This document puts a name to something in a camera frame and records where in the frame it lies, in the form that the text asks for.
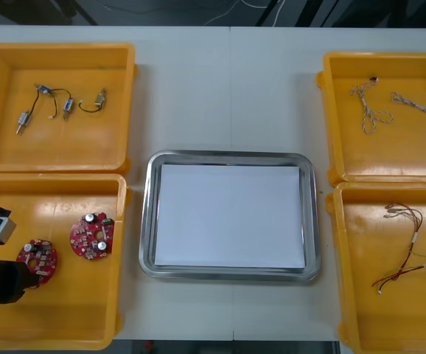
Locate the round red circuit board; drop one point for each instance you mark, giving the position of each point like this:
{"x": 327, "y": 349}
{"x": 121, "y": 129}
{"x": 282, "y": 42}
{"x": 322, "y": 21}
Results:
{"x": 43, "y": 258}
{"x": 87, "y": 236}

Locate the yellow-orange plastic bin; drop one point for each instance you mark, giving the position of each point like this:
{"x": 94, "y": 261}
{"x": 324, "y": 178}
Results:
{"x": 382, "y": 324}
{"x": 382, "y": 155}
{"x": 69, "y": 147}
{"x": 69, "y": 302}

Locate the steel tray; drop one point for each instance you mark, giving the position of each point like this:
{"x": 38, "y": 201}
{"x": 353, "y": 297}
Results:
{"x": 231, "y": 274}

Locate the white sheet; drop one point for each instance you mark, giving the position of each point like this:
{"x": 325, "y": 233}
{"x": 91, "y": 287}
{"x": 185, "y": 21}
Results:
{"x": 235, "y": 214}

